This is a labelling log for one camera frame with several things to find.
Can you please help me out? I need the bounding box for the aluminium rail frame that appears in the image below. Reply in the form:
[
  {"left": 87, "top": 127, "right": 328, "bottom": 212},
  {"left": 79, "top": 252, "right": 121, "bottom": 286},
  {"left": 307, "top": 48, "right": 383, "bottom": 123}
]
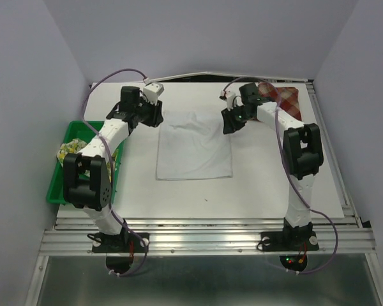
[{"left": 25, "top": 79, "right": 383, "bottom": 306}]

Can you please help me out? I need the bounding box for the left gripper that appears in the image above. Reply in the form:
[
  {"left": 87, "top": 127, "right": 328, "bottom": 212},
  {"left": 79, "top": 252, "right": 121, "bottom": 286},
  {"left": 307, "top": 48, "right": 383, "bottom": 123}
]
[{"left": 135, "top": 95, "right": 164, "bottom": 128}]

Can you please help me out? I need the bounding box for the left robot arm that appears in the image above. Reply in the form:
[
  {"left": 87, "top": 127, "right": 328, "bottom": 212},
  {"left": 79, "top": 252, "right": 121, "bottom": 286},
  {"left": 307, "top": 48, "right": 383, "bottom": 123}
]
[{"left": 63, "top": 83, "right": 164, "bottom": 253}]

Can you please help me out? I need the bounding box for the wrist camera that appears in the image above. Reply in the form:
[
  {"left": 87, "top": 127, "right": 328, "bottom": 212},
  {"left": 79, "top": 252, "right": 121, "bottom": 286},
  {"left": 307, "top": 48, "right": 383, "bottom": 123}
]
[
  {"left": 220, "top": 91, "right": 240, "bottom": 110},
  {"left": 143, "top": 82, "right": 164, "bottom": 105}
]

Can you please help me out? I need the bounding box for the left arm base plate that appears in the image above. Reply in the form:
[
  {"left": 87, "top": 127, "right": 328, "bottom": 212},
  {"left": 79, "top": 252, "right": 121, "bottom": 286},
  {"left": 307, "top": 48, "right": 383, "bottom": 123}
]
[{"left": 87, "top": 231, "right": 148, "bottom": 254}]

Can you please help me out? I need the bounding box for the white skirt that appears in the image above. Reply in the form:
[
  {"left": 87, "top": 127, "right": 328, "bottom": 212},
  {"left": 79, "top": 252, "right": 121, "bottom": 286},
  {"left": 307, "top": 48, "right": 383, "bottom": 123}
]
[{"left": 156, "top": 110, "right": 233, "bottom": 181}]

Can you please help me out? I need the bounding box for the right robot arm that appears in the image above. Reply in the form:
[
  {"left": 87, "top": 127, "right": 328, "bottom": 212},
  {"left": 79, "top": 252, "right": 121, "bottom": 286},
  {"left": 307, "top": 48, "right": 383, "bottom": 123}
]
[{"left": 220, "top": 83, "right": 324, "bottom": 252}]

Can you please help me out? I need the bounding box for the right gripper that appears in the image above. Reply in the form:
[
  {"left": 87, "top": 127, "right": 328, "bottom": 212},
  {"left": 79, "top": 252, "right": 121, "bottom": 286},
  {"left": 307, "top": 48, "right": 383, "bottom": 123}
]
[{"left": 220, "top": 104, "right": 252, "bottom": 135}]

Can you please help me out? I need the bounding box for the red plaid skirt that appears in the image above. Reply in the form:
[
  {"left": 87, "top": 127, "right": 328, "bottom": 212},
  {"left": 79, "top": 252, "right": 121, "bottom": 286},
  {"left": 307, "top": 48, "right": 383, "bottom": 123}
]
[{"left": 258, "top": 82, "right": 302, "bottom": 121}]

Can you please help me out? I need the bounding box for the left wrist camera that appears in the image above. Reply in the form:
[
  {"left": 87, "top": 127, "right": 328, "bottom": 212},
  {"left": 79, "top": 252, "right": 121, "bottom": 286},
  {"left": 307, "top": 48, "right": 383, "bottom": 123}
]
[{"left": 143, "top": 82, "right": 164, "bottom": 105}]

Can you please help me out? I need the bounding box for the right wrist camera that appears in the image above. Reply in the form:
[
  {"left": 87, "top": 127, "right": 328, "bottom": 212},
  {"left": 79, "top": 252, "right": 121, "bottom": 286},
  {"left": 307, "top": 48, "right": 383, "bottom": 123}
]
[{"left": 220, "top": 91, "right": 240, "bottom": 110}]

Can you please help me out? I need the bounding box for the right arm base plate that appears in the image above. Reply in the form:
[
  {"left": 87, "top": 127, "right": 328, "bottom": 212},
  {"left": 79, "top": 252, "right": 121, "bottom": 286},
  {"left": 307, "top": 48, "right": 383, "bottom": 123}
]
[{"left": 257, "top": 231, "right": 320, "bottom": 252}]

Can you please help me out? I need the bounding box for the yellow floral skirt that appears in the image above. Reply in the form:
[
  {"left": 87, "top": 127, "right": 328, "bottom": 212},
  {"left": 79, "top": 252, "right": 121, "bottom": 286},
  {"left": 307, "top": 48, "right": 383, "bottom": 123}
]
[{"left": 56, "top": 138, "right": 119, "bottom": 179}]

